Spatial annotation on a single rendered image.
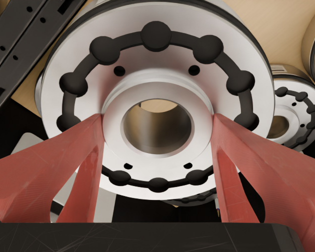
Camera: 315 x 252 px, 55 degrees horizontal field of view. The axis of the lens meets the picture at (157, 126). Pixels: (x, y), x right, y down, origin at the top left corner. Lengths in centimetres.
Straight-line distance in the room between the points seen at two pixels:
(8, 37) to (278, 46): 23
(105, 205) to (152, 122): 21
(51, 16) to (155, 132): 9
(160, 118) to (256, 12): 17
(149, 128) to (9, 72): 11
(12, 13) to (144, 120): 10
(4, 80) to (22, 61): 2
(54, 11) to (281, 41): 21
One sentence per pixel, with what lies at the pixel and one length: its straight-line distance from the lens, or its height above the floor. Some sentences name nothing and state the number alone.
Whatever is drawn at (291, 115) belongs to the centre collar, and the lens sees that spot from 32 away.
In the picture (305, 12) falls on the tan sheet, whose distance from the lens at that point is 31.
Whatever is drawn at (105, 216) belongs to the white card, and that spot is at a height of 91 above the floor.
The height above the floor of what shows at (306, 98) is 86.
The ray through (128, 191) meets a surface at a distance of 16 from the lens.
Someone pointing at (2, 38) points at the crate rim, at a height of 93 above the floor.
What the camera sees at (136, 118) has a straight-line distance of 15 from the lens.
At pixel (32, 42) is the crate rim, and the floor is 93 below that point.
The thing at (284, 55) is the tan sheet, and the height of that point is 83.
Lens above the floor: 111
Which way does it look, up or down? 53 degrees down
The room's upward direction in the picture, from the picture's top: 177 degrees counter-clockwise
